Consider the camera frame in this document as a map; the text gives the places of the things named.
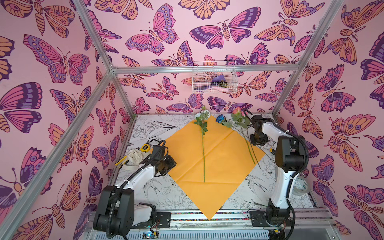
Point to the clear tape roll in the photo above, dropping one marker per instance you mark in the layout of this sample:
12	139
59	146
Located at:
301	187

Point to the blue fake flower stem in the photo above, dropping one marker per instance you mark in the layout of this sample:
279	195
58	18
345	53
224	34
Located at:
221	119

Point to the green circuit board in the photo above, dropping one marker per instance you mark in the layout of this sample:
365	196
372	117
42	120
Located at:
150	235

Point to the pink fake rose stem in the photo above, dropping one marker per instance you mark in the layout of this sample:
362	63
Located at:
240	123

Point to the white fake flower stem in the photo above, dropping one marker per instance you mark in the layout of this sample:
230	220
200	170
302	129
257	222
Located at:
201	120

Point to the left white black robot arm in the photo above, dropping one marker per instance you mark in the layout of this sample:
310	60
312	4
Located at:
117	212

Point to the white wire wall basket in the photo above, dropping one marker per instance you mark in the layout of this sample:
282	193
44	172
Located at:
215	79

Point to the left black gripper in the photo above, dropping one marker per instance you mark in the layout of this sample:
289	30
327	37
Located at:
171	163

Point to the orange wrapping paper sheet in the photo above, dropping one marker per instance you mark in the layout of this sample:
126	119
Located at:
228	163

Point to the white ribbon bundle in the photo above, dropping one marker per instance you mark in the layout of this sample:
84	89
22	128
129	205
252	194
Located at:
133	159

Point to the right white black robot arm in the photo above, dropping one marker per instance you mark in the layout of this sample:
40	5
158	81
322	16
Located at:
291	158

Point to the yellow handled tool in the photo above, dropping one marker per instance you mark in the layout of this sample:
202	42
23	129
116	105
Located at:
120	161

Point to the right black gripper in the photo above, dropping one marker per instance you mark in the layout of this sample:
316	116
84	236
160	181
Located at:
258	139

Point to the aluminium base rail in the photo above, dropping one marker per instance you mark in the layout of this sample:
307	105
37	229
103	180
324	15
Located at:
310	224

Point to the yellow tape measure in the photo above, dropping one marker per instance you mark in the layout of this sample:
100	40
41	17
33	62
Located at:
145	148

